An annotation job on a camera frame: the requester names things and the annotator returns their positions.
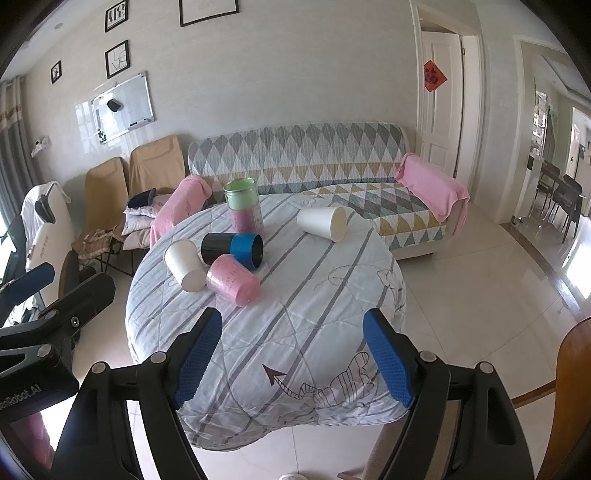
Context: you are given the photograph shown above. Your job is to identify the dark dining chair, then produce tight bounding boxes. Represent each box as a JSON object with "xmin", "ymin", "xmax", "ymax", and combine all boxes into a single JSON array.
[
  {"xmin": 549, "ymin": 175, "xmax": 585, "ymax": 243},
  {"xmin": 531, "ymin": 159, "xmax": 561, "ymax": 217}
]

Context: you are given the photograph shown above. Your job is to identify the beige folding chair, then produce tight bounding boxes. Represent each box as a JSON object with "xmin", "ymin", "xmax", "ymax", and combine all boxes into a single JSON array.
[
  {"xmin": 128, "ymin": 134, "xmax": 192, "ymax": 199},
  {"xmin": 84, "ymin": 157, "xmax": 130, "ymax": 243}
]

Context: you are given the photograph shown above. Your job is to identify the black and blue cup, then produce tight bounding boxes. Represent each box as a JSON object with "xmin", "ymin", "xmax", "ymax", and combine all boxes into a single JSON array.
[{"xmin": 201, "ymin": 232, "xmax": 264, "ymax": 271}]

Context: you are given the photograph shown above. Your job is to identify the small white cup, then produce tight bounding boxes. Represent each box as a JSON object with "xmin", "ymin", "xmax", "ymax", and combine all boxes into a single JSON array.
[{"xmin": 164, "ymin": 240, "xmax": 207, "ymax": 292}]

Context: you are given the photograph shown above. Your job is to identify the pile of pale cushions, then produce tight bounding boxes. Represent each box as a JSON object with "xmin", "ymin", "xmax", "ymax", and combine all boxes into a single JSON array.
[{"xmin": 121, "ymin": 194, "xmax": 174, "ymax": 252}]

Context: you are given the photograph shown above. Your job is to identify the green and pink cup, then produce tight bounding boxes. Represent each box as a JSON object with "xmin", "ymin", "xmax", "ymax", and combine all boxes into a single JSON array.
[{"xmin": 223, "ymin": 179, "xmax": 265, "ymax": 235}]

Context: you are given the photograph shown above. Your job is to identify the white door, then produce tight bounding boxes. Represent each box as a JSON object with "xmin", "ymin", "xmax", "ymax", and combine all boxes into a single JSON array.
[{"xmin": 418, "ymin": 30, "xmax": 465, "ymax": 169}]

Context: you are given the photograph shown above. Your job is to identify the whiteboard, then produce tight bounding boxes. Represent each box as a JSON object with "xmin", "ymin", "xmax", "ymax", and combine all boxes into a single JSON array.
[{"xmin": 90, "ymin": 71, "xmax": 154, "ymax": 145}]

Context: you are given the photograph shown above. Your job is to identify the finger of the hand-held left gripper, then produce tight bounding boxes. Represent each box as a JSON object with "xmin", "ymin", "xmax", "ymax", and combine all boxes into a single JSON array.
[
  {"xmin": 0, "ymin": 272, "xmax": 116, "ymax": 358},
  {"xmin": 0, "ymin": 265, "xmax": 57, "ymax": 297}
]

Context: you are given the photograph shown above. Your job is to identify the striped quilt table cover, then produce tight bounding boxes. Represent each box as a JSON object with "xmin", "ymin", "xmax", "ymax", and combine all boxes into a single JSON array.
[{"xmin": 124, "ymin": 193, "xmax": 407, "ymax": 450}]

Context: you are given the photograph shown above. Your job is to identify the black calligraphy picture frame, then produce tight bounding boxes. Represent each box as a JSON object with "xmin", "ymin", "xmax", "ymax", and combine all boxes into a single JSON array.
[{"xmin": 104, "ymin": 0, "xmax": 130, "ymax": 33}]

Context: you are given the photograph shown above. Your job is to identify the black line-art picture frame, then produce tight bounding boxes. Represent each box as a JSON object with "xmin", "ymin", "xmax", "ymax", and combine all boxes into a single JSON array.
[{"xmin": 104, "ymin": 41, "xmax": 130, "ymax": 79}]

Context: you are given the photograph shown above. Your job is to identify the pink towel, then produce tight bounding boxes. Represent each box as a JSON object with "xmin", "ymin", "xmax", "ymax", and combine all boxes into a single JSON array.
[
  {"xmin": 394, "ymin": 152, "xmax": 471, "ymax": 236},
  {"xmin": 148, "ymin": 175, "xmax": 214, "ymax": 250}
]

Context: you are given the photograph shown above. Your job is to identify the grey curtain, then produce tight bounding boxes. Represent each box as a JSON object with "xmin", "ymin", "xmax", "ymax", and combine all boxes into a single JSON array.
[{"xmin": 0, "ymin": 76, "xmax": 42, "ymax": 227}]

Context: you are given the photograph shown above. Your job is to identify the red door decoration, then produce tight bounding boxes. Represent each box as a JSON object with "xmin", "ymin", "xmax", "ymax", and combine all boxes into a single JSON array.
[{"xmin": 423, "ymin": 59, "xmax": 448, "ymax": 93}]

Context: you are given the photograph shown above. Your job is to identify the large white cup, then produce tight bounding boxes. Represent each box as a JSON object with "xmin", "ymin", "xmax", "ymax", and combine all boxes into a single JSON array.
[{"xmin": 296, "ymin": 206, "xmax": 348, "ymax": 243}]

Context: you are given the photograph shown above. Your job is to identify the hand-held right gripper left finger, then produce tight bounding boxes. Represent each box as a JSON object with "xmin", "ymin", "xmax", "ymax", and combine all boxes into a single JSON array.
[{"xmin": 51, "ymin": 307, "xmax": 223, "ymax": 480}]

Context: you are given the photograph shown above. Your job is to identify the large black picture frame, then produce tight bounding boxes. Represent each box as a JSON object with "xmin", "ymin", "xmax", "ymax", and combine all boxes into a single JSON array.
[{"xmin": 179, "ymin": 0, "xmax": 240, "ymax": 27}]

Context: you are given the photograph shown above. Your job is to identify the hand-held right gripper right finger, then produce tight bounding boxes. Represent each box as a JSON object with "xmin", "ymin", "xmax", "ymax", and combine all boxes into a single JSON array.
[{"xmin": 362, "ymin": 308, "xmax": 536, "ymax": 480}]

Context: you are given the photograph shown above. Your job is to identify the diamond patterned sofa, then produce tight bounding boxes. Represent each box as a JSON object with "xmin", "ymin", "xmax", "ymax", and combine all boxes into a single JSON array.
[{"xmin": 187, "ymin": 122, "xmax": 451, "ymax": 261}]

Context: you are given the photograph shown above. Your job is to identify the dark blue cloth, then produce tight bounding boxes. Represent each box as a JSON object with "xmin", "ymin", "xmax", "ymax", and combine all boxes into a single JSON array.
[{"xmin": 127, "ymin": 188, "xmax": 158, "ymax": 209}]

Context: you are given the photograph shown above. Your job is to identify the pink cloth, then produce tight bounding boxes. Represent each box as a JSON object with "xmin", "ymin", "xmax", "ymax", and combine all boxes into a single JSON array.
[{"xmin": 0, "ymin": 413, "xmax": 51, "ymax": 467}]

